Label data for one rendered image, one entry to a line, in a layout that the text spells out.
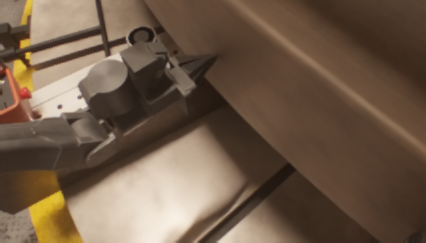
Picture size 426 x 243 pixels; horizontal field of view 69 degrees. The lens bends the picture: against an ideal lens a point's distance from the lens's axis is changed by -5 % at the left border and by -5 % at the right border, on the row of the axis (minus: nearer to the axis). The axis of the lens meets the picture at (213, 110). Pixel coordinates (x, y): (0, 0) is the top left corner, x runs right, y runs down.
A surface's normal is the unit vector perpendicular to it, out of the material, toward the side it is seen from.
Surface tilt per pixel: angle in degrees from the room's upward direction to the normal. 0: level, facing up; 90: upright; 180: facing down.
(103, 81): 3
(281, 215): 0
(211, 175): 0
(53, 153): 76
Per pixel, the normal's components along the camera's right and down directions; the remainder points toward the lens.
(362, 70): -0.16, -0.37
